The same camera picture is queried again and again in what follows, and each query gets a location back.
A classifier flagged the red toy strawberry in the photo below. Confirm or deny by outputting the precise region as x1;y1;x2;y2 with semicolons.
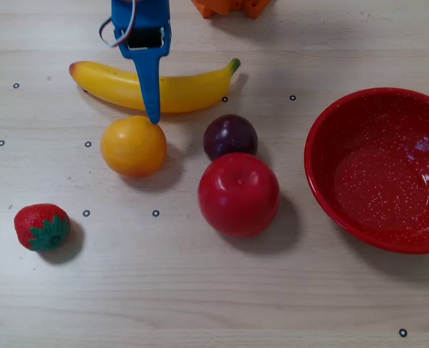
13;203;72;252

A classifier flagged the orange toy fruit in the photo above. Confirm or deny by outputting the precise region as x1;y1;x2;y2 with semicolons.
99;115;168;178

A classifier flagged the red toy apple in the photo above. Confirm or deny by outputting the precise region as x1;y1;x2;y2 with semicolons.
197;152;280;239

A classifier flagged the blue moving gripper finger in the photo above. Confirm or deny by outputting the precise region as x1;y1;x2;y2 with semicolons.
113;20;172;125

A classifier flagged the orange robot base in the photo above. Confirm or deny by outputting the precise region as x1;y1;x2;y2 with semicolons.
191;0;274;20

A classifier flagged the dark purple toy plum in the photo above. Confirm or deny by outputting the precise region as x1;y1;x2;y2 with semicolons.
202;114;259;162

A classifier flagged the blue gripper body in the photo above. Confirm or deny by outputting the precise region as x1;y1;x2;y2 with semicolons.
111;0;171;30

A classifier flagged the white red servo cable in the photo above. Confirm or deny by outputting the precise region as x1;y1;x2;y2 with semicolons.
98;0;138;49

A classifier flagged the red speckled bowl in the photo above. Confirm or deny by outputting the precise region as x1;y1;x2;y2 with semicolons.
304;87;429;254

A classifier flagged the yellow toy banana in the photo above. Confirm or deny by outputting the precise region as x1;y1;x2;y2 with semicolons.
68;57;241;114

